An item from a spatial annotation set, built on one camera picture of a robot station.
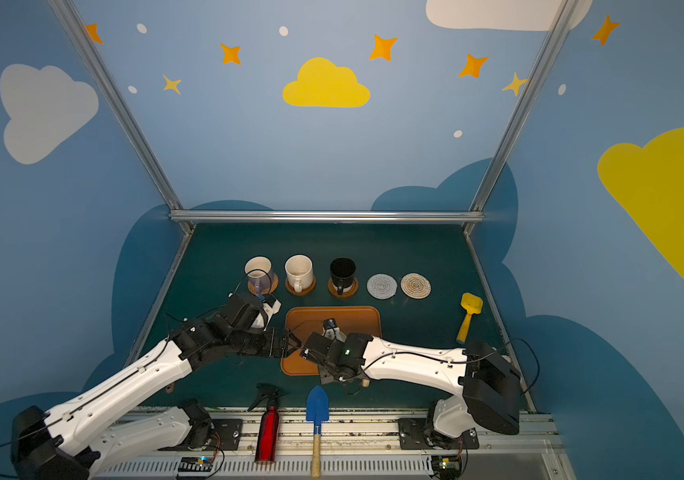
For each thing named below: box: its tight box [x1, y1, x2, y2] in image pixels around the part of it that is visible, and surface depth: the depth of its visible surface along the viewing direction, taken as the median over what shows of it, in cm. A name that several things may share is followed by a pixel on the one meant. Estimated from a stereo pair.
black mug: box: [330, 257, 356, 295], surface depth 98 cm
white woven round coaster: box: [400, 272, 432, 299], surface depth 106 cm
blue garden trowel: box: [306, 385, 329, 479], surface depth 80 cm
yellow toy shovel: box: [456, 293, 483, 344], surface depth 99 cm
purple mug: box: [244, 256, 274, 296], surface depth 101 cm
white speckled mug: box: [285, 255, 314, 293], surface depth 100 cm
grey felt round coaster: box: [366, 273, 398, 300], surface depth 106 cm
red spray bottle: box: [247, 382, 288, 462], surface depth 75 cm
